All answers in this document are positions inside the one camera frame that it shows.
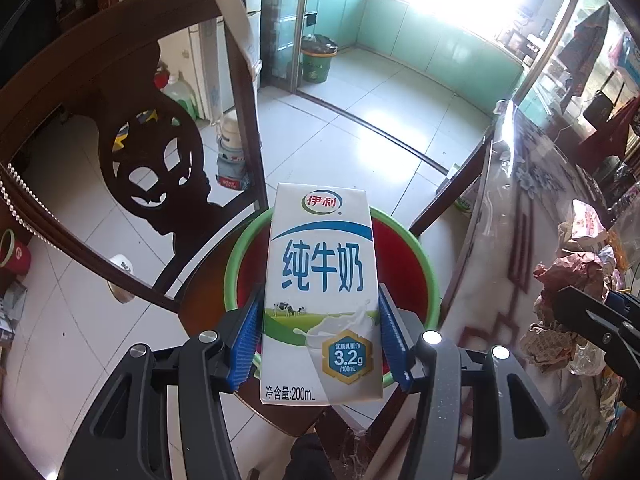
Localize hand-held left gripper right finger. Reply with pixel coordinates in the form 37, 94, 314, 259
377, 284, 583, 480

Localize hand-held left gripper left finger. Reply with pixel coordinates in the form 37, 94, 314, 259
62, 285, 264, 480

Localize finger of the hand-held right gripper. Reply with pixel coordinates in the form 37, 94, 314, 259
606, 290, 640, 315
554, 285, 640, 376

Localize red basin with green rim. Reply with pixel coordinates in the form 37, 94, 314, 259
223, 207, 442, 386

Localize white blue milk carton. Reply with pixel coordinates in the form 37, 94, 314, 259
259, 182, 385, 405

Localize green trash bin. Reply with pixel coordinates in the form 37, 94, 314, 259
301, 35, 339, 84

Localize crumpled brown paper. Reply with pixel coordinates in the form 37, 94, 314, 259
532, 247, 611, 306

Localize crumpled gold foil wrapper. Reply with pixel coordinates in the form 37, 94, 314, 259
520, 317, 606, 376

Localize pink white snack wrapper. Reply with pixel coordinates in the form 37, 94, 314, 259
570, 199, 611, 243

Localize carved dark wooden chair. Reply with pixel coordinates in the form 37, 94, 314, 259
0, 0, 401, 436

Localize plain dark wooden chair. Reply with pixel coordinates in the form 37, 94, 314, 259
409, 132, 498, 241

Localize black hanging bag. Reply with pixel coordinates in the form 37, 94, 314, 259
582, 90, 616, 128

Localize white plastic jar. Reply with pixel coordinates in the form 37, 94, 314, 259
218, 110, 251, 152

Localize yellow bag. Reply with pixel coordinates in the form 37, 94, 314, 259
114, 110, 182, 152

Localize red cup with green rim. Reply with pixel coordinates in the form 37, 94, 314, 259
0, 228, 32, 273

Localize green liquid bottle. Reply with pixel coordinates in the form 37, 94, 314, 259
161, 74, 198, 121

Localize hanging dark red garment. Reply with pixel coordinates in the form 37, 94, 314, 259
557, 5, 611, 98

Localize white refrigerator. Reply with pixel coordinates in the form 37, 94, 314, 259
187, 0, 263, 123

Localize teal kitchen cabinets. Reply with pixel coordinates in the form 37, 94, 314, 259
307, 0, 526, 106

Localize glass sliding door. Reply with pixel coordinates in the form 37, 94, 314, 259
262, 0, 308, 93

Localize white bead string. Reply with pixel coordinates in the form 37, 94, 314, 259
0, 162, 56, 241

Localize white cloth strap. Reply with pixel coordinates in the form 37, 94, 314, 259
200, 0, 263, 76

